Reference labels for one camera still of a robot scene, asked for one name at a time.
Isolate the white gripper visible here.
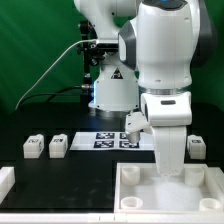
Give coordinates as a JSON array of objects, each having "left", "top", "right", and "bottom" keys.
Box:
[{"left": 141, "top": 92, "right": 192, "bottom": 176}]

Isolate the white square table top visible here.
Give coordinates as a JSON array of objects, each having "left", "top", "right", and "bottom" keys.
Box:
[{"left": 114, "top": 163, "right": 224, "bottom": 214}]

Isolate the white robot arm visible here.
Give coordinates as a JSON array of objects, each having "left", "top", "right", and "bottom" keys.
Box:
[{"left": 74, "top": 0, "right": 214, "bottom": 176}]

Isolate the white sheet with tags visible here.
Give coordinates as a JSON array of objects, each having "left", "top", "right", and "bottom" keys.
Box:
[{"left": 70, "top": 132, "right": 153, "bottom": 151}]

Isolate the white left obstacle block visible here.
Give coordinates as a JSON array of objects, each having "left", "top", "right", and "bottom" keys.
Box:
[{"left": 0, "top": 167, "right": 15, "bottom": 204}]

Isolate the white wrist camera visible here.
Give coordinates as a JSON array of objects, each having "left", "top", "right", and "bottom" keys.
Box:
[{"left": 125, "top": 112, "right": 151, "bottom": 144}]

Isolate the black cable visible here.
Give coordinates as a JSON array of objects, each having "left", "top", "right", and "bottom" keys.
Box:
[{"left": 18, "top": 85, "right": 84, "bottom": 108}]

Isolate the white front rail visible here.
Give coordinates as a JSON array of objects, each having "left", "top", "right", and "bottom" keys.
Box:
[{"left": 0, "top": 213, "right": 224, "bottom": 224}]

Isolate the grey cable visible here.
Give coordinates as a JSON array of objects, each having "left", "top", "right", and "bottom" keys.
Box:
[{"left": 14, "top": 39, "right": 98, "bottom": 110}]

